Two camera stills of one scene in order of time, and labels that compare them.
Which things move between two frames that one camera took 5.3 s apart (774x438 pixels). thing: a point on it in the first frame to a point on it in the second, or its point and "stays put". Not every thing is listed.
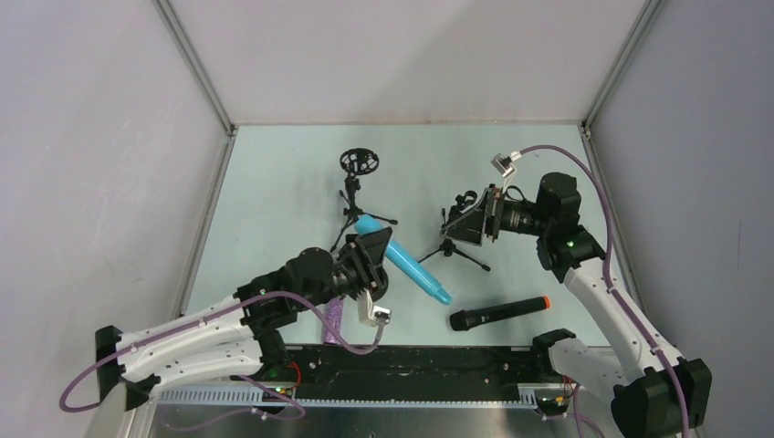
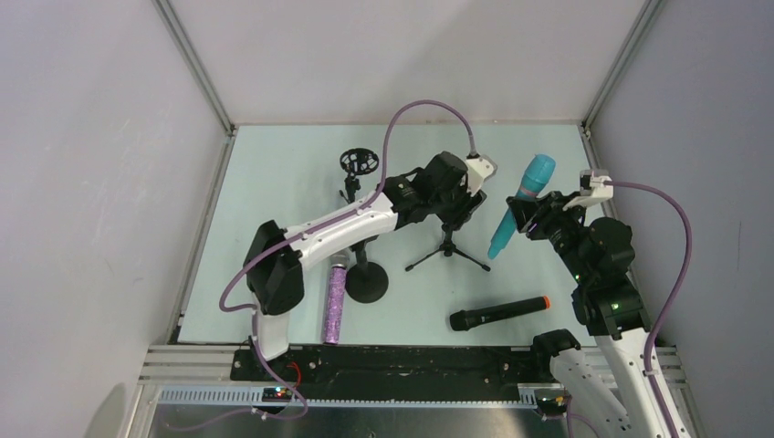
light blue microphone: x=402 y=259 to x=538 y=172
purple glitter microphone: x=333 y=314 stays put
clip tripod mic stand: x=448 y=248 stays put
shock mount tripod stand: x=357 y=161 stays put
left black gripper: x=365 y=265 to x=462 y=208
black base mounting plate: x=416 y=373 stays put
